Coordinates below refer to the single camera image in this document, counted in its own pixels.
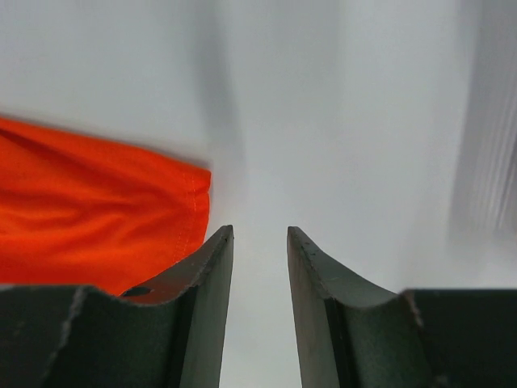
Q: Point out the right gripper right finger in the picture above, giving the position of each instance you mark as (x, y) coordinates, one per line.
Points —
(353, 333)

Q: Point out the orange t-shirt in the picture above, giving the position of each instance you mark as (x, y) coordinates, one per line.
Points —
(79, 210)

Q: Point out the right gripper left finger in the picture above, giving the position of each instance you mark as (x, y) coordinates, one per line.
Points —
(166, 332)

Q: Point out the white plastic basket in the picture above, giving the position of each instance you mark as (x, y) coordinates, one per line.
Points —
(484, 195)

